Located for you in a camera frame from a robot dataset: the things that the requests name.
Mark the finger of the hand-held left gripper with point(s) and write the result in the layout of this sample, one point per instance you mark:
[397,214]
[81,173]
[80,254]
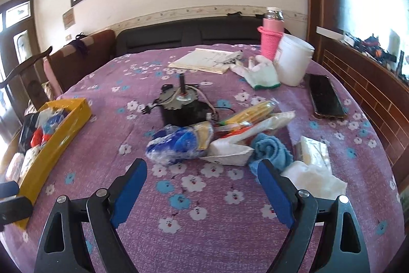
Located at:
[12,210]

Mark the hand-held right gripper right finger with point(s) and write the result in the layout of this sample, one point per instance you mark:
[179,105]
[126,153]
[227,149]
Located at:
[276,193]

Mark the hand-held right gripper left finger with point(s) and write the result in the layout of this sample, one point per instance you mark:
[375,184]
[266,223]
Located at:
[127,193]

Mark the white towel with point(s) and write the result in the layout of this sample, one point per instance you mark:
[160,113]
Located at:
[316,182]

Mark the blue towel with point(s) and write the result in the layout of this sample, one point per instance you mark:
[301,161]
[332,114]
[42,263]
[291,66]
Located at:
[271,148]

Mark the lemon-print tissue pack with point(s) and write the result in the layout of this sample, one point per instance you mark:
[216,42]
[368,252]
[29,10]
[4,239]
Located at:
[30,161]

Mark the small cream tissue pack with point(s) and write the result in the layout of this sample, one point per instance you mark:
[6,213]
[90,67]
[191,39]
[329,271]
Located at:
[314,150]

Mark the white red-print plastic bag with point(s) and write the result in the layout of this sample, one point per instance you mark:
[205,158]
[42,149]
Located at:
[233,148]

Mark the blue items clear bag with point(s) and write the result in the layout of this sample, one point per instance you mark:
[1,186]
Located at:
[179,142]

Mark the yellow tray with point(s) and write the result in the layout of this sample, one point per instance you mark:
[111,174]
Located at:
[54,145]

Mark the yellow sponge pack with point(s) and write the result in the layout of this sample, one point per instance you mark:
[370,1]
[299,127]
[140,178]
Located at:
[252,113]

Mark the red plastic bag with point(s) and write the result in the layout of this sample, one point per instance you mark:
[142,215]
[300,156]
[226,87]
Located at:
[38,137]

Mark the black packet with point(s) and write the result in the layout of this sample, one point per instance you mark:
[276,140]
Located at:
[28,129]

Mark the blue printed packet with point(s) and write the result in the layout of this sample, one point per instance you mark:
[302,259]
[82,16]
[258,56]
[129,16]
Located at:
[52,124]

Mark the white cloth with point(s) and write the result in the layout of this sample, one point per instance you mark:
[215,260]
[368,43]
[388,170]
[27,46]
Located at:
[44,115]

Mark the black electric motor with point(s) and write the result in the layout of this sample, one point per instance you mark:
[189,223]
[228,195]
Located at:
[182,106]

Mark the black smartphone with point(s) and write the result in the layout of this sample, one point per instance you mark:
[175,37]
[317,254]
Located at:
[326,95]

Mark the white green-cuffed work glove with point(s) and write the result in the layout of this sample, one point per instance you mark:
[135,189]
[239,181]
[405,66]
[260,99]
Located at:
[263,74]

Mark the wooden brick-pattern cabinet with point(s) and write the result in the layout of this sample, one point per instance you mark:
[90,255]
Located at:
[361,94]

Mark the white plastic tub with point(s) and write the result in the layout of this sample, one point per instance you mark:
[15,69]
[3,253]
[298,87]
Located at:
[292,62]

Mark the brown sofa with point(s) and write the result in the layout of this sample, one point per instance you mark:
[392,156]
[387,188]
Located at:
[92,62]

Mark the dark wooden chair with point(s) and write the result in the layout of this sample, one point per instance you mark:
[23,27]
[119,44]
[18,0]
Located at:
[19,74]

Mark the small silver packet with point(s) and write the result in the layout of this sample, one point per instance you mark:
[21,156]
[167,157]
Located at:
[231,58]

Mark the white notebook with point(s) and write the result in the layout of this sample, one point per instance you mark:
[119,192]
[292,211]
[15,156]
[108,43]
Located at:
[201,60]

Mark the purple cloth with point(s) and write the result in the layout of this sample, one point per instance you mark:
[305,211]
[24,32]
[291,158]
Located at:
[81,46]

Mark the pink thermos bottle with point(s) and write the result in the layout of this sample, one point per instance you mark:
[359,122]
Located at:
[271,36]

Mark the black leather sofa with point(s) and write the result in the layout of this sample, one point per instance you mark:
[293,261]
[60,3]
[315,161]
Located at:
[191,36]

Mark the pile of assorted small items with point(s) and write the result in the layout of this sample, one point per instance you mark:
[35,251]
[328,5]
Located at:
[370,42]

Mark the wooden glass-panel door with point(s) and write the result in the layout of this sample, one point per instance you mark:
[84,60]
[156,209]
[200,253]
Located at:
[28,33]

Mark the wall socket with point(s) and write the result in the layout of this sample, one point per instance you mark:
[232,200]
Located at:
[69,37]

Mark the small wall plaque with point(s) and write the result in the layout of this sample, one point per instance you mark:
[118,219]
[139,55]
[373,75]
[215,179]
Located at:
[68,18]

